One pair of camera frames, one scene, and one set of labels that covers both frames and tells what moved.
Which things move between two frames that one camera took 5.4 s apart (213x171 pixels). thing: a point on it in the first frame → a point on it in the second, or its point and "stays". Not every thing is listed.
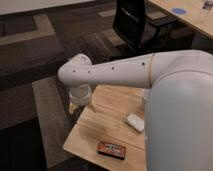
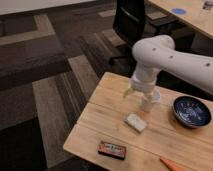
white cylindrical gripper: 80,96 → 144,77
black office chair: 127,23 stays
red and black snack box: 111,150 stays
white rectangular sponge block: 136,122 stays
